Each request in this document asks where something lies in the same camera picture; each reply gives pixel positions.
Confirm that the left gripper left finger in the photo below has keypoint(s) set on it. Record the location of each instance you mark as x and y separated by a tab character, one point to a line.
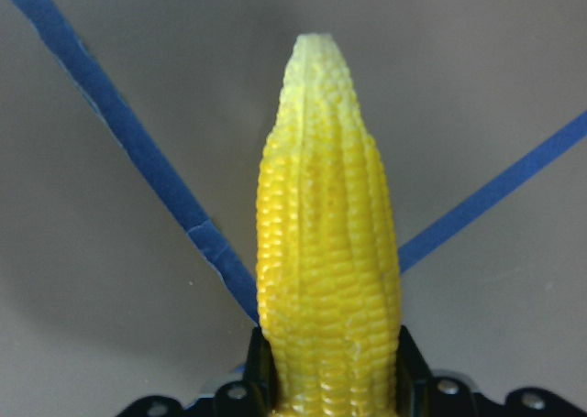
260	374

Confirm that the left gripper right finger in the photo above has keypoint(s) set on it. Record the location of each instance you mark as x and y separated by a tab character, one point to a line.
413	376

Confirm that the yellow corn cob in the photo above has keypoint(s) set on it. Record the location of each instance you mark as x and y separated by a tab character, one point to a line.
328	283

